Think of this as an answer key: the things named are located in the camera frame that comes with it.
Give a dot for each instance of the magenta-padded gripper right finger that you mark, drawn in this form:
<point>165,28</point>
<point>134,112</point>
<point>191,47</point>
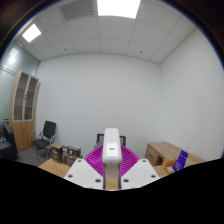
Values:
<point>141,171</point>

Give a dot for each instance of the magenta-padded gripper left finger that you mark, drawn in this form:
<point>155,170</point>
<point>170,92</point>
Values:
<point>81,173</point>

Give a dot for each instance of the white charger block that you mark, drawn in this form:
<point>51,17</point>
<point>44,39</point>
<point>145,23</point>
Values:
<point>111,146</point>

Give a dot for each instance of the low wooden side cabinet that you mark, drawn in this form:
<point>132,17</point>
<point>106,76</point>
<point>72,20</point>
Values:
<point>160,151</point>

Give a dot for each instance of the orange box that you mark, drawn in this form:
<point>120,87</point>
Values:
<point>168,162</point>

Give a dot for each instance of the purple standing pouch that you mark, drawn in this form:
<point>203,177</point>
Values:
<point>181,160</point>

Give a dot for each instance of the black visitor chair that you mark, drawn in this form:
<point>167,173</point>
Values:
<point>49,130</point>

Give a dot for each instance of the wooden glass-door cabinet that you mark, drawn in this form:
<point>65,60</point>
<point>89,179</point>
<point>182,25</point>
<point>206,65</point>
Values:
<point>23,133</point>

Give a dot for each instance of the black sofa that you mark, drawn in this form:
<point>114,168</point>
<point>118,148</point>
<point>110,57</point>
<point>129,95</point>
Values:
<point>7,146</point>

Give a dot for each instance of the small ceiling light panel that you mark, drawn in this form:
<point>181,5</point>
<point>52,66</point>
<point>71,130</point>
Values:
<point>31,32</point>

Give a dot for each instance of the ceiling air vent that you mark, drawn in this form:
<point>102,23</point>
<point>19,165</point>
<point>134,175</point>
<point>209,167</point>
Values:
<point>77,10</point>

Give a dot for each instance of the large ceiling light panel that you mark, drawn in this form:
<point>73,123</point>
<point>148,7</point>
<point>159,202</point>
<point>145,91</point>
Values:
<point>118,8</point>

